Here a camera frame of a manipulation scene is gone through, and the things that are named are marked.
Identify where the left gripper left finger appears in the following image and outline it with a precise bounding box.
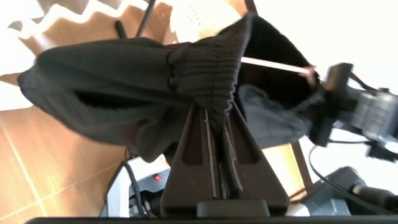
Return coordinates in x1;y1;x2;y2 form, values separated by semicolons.
160;104;223;218

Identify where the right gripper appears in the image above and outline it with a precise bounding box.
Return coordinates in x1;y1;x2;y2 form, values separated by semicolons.
309;63;398;147

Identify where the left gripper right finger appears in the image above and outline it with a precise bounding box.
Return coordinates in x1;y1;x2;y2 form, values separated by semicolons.
221;102;290;217

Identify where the pink clothes hanger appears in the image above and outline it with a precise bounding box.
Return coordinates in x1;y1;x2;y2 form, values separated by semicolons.
241;57;317;85

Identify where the black garment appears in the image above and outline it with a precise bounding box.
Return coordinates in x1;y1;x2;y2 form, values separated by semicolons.
17;12;321;164

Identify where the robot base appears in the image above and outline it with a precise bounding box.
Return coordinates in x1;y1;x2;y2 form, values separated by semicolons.
99;155;398;218

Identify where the white laundry basket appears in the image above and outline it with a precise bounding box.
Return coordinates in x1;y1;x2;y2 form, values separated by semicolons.
169;0;243;43

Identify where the black clothes rack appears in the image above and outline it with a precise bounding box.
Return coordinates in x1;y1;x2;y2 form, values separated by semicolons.
114;0;157;40

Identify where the beige curtain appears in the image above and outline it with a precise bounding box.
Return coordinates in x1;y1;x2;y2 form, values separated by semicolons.
0;0;150;22

